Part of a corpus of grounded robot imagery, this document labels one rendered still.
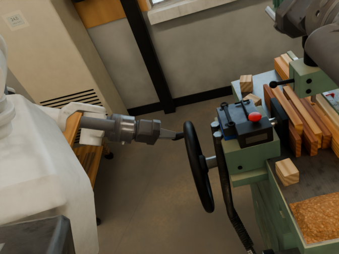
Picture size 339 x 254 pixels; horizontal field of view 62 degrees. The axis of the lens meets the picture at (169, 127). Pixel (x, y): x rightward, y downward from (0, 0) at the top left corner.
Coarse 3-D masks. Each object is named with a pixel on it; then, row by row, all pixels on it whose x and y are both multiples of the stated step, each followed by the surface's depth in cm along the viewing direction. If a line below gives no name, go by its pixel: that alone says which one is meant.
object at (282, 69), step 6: (276, 60) 93; (282, 60) 92; (276, 66) 94; (282, 66) 90; (282, 72) 89; (288, 72) 87; (282, 78) 91; (288, 78) 85; (288, 84) 87; (318, 108) 73; (318, 114) 71; (324, 114) 71; (330, 126) 68; (336, 132) 66; (336, 138) 65; (336, 144) 64; (336, 150) 65
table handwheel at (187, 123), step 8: (184, 128) 81; (192, 128) 82; (184, 136) 79; (192, 136) 77; (192, 144) 75; (192, 152) 74; (200, 152) 99; (192, 160) 74; (200, 160) 85; (208, 160) 85; (216, 160) 85; (192, 168) 74; (200, 168) 74; (208, 168) 86; (200, 176) 73; (200, 184) 73; (208, 184) 96; (200, 192) 74; (208, 192) 93; (200, 200) 76; (208, 200) 76; (208, 208) 78
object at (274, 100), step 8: (272, 104) 71; (272, 112) 74; (280, 112) 68; (272, 120) 71; (280, 120) 68; (288, 120) 66; (280, 128) 70; (288, 128) 68; (280, 136) 72; (288, 136) 70; (288, 144) 72
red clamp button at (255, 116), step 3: (249, 114) 67; (252, 114) 66; (255, 114) 66; (258, 114) 65; (249, 117) 66; (252, 117) 65; (255, 117) 65; (258, 117) 65; (252, 120) 65; (255, 120) 65; (258, 120) 65
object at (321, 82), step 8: (296, 64) 68; (304, 64) 67; (296, 72) 66; (304, 72) 65; (312, 72) 64; (320, 72) 64; (296, 80) 67; (304, 80) 65; (312, 80) 65; (320, 80) 65; (328, 80) 66; (296, 88) 69; (304, 88) 67; (312, 88) 67; (320, 88) 67; (328, 88) 67; (336, 88) 67; (304, 96) 68
